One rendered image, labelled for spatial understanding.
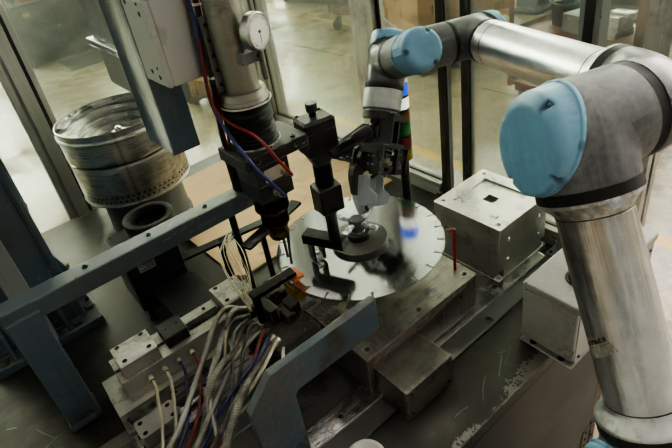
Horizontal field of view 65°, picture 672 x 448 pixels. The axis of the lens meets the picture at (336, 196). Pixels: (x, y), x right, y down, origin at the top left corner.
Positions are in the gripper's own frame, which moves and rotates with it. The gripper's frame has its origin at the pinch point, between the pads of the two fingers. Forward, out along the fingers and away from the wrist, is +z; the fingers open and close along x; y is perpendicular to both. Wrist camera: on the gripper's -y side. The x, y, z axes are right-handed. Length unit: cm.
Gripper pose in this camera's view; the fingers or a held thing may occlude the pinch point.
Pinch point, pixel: (361, 213)
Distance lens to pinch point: 104.8
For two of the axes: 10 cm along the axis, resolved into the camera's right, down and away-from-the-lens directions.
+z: -1.1, 9.9, 0.7
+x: 7.4, 0.4, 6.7
